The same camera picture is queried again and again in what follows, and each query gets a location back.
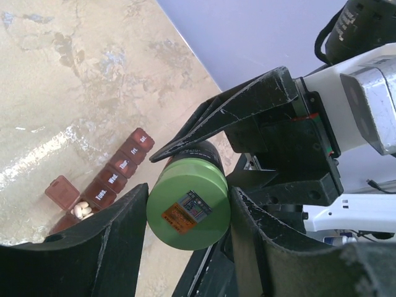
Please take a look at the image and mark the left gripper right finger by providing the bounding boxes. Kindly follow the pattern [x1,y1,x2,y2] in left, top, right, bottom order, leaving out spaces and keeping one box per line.
[230,187,395,296]

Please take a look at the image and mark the white pills in organizer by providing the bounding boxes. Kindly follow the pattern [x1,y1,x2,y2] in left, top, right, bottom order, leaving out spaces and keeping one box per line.
[70,201,93,220]

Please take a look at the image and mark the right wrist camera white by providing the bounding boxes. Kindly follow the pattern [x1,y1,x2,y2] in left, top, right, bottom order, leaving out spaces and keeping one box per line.
[295,43,395,156]

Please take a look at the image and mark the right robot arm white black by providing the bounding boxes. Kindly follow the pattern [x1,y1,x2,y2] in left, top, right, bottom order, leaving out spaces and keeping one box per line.
[151,1,395,238]

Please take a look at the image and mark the green capped pill bottle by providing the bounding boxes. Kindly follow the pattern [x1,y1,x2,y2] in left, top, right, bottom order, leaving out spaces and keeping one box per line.
[147,140,231,251]

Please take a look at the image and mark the red weekly pill organizer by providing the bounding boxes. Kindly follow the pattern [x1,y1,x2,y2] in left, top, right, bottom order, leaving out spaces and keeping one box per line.
[45,127,155,235]

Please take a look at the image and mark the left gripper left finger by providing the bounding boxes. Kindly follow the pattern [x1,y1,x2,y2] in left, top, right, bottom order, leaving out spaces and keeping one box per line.
[1,184,148,296]

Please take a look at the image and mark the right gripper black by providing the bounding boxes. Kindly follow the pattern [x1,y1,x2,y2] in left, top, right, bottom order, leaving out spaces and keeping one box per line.
[149,66,343,206]

